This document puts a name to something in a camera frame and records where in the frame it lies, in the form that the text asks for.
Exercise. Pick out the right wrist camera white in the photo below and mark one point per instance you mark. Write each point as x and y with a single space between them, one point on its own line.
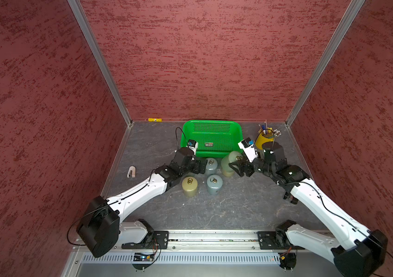
248 147

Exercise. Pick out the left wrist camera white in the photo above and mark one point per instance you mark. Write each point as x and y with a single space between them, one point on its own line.
192 145

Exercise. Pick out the yellow-green canister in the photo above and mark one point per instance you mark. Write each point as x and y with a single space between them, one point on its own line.
227 174
189 186

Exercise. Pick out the yellow glue stick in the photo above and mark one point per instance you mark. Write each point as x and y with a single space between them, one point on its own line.
155 120

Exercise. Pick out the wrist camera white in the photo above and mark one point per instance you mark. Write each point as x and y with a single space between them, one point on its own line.
248 147
192 145

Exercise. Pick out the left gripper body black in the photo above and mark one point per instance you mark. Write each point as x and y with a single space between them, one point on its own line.
195 167

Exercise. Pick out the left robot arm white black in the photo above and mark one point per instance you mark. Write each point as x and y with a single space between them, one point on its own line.
103 224

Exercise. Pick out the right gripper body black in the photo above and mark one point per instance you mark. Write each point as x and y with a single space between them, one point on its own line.
255 165

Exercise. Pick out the blue-grey canister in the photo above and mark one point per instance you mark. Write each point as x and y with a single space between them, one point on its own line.
211 166
214 184

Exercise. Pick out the green canister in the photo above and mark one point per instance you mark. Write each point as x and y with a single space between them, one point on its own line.
229 159

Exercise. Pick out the aluminium front rail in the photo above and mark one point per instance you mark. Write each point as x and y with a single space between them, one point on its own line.
237 247

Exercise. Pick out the small beige clip object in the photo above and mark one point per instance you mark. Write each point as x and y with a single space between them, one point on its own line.
131 172

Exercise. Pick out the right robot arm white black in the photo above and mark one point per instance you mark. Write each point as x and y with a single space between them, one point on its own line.
355 250

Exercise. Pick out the green plastic basket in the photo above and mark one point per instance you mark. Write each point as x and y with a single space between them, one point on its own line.
225 135

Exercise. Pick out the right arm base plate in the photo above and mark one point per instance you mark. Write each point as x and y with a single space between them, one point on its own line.
269 241

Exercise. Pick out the yellow pen bucket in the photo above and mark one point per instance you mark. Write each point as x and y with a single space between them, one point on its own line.
260 141

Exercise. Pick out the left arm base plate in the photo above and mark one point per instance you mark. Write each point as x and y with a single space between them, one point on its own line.
150 241

